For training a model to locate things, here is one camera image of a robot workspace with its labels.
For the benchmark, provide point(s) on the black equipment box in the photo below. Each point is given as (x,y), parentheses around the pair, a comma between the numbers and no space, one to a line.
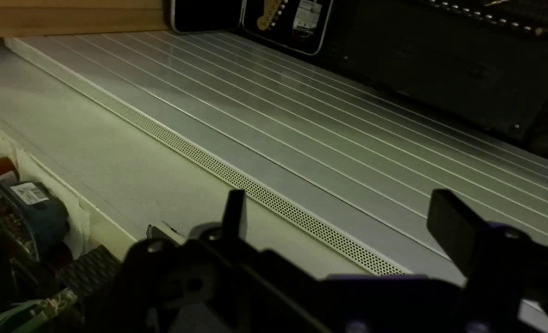
(460,67)

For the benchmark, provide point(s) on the green plant in labelled bowl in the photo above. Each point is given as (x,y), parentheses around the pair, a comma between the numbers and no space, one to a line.
(34,213)

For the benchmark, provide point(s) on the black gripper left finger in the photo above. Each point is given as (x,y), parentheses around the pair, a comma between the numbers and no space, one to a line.
(234,213)

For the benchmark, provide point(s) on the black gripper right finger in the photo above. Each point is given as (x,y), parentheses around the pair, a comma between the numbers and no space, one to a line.
(456,228)

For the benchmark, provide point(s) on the pale wooden guitar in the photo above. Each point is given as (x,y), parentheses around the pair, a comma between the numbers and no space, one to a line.
(271,11)

